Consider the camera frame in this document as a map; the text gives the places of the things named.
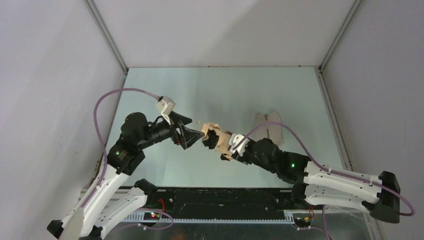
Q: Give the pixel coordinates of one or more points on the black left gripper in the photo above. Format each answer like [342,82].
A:
[179,133]

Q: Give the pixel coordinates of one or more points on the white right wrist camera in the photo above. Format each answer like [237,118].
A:
[237,144]

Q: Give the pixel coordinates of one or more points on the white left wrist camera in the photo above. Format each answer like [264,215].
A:
[165,106]

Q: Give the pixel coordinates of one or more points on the aluminium frame rail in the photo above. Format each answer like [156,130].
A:
[320,71]
[106,34]

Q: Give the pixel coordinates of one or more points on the aluminium frame rail left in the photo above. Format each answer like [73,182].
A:
[106,34]

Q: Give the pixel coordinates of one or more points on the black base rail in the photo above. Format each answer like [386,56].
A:
[208,203]

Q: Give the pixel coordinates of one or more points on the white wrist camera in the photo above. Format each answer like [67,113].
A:
[237,144]
[165,106]

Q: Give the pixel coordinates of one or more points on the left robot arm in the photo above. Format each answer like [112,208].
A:
[91,219]

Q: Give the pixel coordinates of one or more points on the beige umbrella sleeve cover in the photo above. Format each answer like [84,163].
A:
[270,131]

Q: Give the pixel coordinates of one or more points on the aluminium frame rail right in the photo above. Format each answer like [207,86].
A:
[320,71]

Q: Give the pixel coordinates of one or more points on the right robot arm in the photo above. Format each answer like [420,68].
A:
[314,186]

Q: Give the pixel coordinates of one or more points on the beige umbrella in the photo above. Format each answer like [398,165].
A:
[218,139]

